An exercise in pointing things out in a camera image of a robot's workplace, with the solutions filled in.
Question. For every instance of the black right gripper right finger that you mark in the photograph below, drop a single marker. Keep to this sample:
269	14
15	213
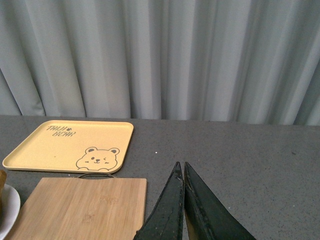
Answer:
207	218

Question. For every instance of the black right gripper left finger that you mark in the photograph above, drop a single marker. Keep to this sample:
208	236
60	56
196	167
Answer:
167	217

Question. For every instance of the white round plate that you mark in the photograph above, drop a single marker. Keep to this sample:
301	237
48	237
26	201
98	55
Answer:
11	204

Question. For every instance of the bamboo cutting board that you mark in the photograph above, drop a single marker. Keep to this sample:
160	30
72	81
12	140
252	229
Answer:
82	209

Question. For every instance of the yellow bear tray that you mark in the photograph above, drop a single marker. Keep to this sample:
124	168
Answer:
73	146

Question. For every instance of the grey curtain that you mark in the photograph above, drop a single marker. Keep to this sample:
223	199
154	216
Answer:
250	61

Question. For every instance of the metal cutting board handle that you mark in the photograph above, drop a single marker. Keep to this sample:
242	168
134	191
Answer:
96	175

